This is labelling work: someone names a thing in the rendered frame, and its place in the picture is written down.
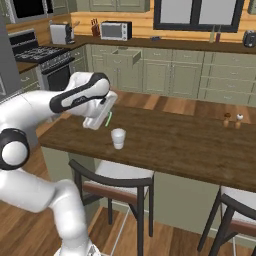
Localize wooden shaker with white cap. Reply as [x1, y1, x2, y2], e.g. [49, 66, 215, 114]
[234, 113, 245, 131]

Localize clear glass cup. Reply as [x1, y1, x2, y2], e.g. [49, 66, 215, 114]
[110, 128, 127, 150]

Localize green cupboard beside range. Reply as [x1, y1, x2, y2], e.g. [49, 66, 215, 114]
[18, 65, 44, 93]

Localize black microwave oven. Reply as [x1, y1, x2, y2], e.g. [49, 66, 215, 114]
[3, 0, 55, 25]

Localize green straw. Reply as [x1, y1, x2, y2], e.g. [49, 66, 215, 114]
[104, 111, 113, 128]

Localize wooden shaker with dark cap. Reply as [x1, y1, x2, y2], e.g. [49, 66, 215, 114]
[222, 112, 232, 129]

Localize black and silver range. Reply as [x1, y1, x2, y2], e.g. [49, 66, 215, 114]
[7, 28, 76, 93]

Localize green base cupboard run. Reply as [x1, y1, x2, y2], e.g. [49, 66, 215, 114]
[68, 43, 256, 108]

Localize black framed window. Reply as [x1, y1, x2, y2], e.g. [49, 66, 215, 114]
[152, 0, 247, 34]

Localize open green drawer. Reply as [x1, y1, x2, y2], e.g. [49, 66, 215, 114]
[105, 46, 143, 67]

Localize silver toaster oven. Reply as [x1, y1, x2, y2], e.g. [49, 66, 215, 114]
[99, 20, 134, 42]

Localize green wall cupboards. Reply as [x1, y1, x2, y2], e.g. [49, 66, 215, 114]
[51, 0, 152, 14]

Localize white coffee machine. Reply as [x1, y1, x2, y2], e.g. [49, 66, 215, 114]
[48, 20, 76, 46]

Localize grey fridge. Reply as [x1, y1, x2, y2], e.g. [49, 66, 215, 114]
[0, 13, 24, 103]

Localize pale tall bottle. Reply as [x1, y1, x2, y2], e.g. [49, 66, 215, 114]
[208, 25, 216, 44]

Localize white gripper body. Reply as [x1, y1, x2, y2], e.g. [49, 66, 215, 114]
[82, 100, 115, 131]

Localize black stool with white seat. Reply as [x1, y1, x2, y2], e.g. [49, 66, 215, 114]
[196, 185, 256, 256]
[68, 158, 156, 256]

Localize wooden knife block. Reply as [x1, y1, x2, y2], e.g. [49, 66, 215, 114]
[90, 17, 102, 38]

